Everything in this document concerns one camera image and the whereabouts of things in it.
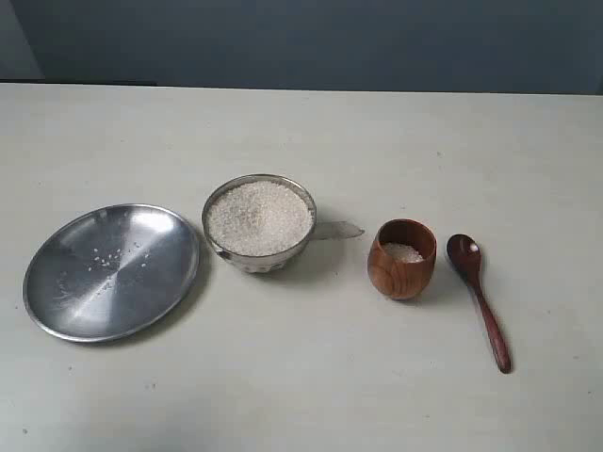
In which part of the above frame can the dark wooden spoon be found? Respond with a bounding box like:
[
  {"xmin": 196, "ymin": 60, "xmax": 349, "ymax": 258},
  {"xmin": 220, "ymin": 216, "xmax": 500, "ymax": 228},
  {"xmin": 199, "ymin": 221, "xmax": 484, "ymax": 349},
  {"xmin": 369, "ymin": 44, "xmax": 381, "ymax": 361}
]
[{"xmin": 446, "ymin": 234, "xmax": 513, "ymax": 374}]

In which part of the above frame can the steel bowl of rice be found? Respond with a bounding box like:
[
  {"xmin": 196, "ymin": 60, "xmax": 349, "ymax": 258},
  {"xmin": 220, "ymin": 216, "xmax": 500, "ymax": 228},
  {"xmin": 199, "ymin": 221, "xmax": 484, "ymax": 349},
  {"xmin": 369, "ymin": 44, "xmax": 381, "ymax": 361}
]
[{"xmin": 201, "ymin": 174, "xmax": 317, "ymax": 273}]

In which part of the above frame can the brown wooden cup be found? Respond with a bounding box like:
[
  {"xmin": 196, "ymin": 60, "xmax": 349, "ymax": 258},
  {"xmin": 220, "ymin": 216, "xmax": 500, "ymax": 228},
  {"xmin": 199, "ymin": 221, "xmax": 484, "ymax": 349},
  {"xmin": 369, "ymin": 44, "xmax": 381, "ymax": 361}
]
[{"xmin": 367, "ymin": 218, "xmax": 437, "ymax": 300}]

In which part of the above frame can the round steel plate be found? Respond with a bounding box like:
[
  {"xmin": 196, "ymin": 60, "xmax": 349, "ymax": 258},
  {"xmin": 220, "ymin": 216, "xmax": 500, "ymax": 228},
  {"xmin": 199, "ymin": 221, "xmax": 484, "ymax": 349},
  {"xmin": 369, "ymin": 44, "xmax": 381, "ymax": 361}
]
[{"xmin": 23, "ymin": 203, "xmax": 201, "ymax": 344}]

